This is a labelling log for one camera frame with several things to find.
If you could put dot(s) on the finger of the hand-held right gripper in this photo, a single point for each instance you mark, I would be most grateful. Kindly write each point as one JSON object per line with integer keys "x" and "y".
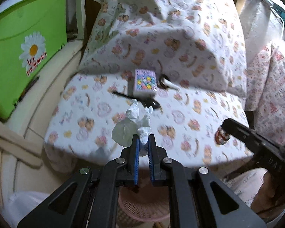
{"x": 242, "y": 137}
{"x": 247, "y": 130}

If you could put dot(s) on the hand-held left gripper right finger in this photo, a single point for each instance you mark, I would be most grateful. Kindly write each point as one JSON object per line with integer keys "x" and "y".
{"x": 152, "y": 161}

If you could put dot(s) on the small white plastic piece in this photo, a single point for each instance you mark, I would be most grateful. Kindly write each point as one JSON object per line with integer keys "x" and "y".
{"x": 172, "y": 85}

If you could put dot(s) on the pink plastic basket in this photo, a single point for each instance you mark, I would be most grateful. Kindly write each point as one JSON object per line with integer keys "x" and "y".
{"x": 144, "y": 209}

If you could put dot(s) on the green storage box white lid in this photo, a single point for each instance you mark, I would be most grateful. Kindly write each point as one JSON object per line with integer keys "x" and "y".
{"x": 9, "y": 76}

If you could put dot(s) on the large white tissue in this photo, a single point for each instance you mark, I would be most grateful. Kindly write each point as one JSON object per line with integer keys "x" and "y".
{"x": 125, "y": 130}

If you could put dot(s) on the purple patterned box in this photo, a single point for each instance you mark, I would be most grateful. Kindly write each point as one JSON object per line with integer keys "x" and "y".
{"x": 144, "y": 82}

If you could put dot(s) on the red printed cloth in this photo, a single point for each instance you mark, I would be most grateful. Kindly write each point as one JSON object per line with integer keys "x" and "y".
{"x": 271, "y": 87}

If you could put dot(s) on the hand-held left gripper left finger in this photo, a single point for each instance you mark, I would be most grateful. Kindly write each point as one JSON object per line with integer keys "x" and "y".
{"x": 136, "y": 161}

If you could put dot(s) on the black plastic spoon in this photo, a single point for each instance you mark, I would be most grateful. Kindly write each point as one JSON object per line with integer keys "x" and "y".
{"x": 154, "y": 104}

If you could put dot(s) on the person's right hand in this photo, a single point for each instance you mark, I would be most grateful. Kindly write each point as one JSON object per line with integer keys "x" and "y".
{"x": 268, "y": 194}

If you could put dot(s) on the grey white fabric cover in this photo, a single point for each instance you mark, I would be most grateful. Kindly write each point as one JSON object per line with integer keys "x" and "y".
{"x": 259, "y": 21}

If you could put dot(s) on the bear printed bedsheet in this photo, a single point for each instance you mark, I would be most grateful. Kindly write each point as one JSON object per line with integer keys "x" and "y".
{"x": 180, "y": 52}

